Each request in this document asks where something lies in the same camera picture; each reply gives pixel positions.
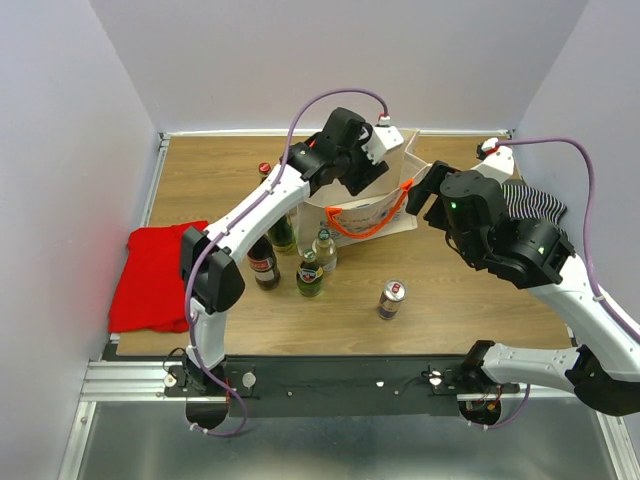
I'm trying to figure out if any beige canvas tote bag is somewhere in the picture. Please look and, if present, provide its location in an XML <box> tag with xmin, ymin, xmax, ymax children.
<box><xmin>293</xmin><ymin>129</ymin><xmax>431</xmax><ymax>251</ymax></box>

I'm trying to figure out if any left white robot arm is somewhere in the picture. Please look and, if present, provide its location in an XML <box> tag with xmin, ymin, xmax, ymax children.
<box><xmin>180</xmin><ymin>107</ymin><xmax>402</xmax><ymax>395</ymax></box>

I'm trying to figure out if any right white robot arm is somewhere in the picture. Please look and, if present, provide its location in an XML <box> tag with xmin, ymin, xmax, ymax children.
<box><xmin>406</xmin><ymin>162</ymin><xmax>639</xmax><ymax>416</ymax></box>

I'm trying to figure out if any striped folded cloth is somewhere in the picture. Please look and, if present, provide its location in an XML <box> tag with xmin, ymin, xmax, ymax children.
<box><xmin>502</xmin><ymin>179</ymin><xmax>567</xmax><ymax>226</ymax></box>

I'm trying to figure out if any rear cola glass bottle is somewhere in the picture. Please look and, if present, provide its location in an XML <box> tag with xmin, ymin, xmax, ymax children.
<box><xmin>258</xmin><ymin>162</ymin><xmax>272</xmax><ymax>182</ymax></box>

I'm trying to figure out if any cola glass bottle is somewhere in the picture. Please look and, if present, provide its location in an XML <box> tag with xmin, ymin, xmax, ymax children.
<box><xmin>258</xmin><ymin>162</ymin><xmax>272</xmax><ymax>182</ymax></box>
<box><xmin>247</xmin><ymin>235</ymin><xmax>281</xmax><ymax>290</ymax></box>

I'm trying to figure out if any clear glass soda bottle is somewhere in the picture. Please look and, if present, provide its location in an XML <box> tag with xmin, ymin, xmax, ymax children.
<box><xmin>312</xmin><ymin>228</ymin><xmax>337</xmax><ymax>273</ymax></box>

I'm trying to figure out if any rear green glass bottle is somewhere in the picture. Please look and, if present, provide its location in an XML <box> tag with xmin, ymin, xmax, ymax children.
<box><xmin>267</xmin><ymin>214</ymin><xmax>296</xmax><ymax>252</ymax></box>

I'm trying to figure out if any red bull energy can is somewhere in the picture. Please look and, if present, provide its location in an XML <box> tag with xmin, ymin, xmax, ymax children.
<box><xmin>376</xmin><ymin>280</ymin><xmax>407</xmax><ymax>320</ymax></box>

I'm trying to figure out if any front green beer bottle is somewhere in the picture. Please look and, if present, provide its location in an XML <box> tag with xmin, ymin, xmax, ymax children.
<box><xmin>296</xmin><ymin>249</ymin><xmax>323</xmax><ymax>297</ymax></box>

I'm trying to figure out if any front cola glass bottle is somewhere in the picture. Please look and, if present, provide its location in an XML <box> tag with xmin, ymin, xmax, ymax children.
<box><xmin>247</xmin><ymin>235</ymin><xmax>281</xmax><ymax>290</ymax></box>

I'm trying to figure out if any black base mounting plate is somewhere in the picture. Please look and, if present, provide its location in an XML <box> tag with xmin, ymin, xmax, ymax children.
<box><xmin>165</xmin><ymin>354</ymin><xmax>520</xmax><ymax>418</ymax></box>

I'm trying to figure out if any red folded cloth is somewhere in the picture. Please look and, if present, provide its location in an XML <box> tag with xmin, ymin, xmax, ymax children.
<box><xmin>108</xmin><ymin>220</ymin><xmax>208</xmax><ymax>333</ymax></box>

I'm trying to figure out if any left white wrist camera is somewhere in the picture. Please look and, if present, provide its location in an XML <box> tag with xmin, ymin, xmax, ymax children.
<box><xmin>362</xmin><ymin>113</ymin><xmax>404</xmax><ymax>165</ymax></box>

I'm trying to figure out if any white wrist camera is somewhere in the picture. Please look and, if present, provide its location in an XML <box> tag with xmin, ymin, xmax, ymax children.
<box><xmin>472</xmin><ymin>137</ymin><xmax>515</xmax><ymax>184</ymax></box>
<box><xmin>362</xmin><ymin>113</ymin><xmax>404</xmax><ymax>165</ymax></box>

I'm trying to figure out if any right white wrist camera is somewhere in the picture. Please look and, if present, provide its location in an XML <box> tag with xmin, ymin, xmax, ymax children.
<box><xmin>472</xmin><ymin>137</ymin><xmax>515</xmax><ymax>184</ymax></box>

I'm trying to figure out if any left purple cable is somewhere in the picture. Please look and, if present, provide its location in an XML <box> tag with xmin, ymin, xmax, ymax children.
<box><xmin>183</xmin><ymin>88</ymin><xmax>392</xmax><ymax>437</ymax></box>

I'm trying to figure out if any purple cable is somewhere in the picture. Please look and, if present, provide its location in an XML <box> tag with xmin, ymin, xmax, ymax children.
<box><xmin>467</xmin><ymin>137</ymin><xmax>640</xmax><ymax>431</ymax></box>
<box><xmin>183</xmin><ymin>88</ymin><xmax>392</xmax><ymax>437</ymax></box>

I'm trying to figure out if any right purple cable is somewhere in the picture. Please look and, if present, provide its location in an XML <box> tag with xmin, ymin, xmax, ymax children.
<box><xmin>467</xmin><ymin>137</ymin><xmax>640</xmax><ymax>431</ymax></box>

